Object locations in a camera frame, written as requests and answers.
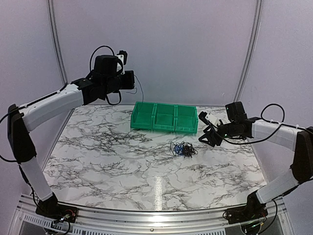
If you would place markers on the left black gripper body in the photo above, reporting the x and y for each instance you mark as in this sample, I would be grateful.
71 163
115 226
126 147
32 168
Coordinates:
127 83

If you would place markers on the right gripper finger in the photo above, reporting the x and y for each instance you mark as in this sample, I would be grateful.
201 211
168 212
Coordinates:
212 139
209 132

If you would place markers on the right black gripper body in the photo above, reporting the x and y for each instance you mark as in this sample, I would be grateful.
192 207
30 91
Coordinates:
231 129

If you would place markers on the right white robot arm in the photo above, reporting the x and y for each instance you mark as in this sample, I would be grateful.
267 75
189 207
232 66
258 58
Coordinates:
242 130

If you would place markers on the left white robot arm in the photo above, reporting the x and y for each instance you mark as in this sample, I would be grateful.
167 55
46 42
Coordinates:
106 75

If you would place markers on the left green storage bin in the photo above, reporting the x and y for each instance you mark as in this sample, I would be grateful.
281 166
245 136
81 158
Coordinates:
143 115

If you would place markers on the middle green storage bin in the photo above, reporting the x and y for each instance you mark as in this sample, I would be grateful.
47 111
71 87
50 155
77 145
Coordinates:
165 117

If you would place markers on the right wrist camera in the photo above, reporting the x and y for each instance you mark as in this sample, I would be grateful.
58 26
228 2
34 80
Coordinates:
208 118

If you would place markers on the right aluminium frame post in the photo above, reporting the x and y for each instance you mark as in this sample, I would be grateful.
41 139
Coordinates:
250 49

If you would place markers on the aluminium frame post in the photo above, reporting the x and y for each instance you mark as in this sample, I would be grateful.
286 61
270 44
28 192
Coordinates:
56 42
250 49

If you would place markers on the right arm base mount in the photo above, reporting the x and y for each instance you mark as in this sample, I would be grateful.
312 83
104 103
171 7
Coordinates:
244 214

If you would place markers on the left aluminium frame post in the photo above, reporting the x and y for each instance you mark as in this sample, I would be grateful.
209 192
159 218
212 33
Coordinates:
56 42

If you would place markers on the front aluminium rail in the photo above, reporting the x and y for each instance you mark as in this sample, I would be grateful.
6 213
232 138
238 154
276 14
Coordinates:
98 221

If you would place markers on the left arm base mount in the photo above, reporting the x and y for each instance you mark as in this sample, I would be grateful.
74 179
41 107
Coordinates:
59 213

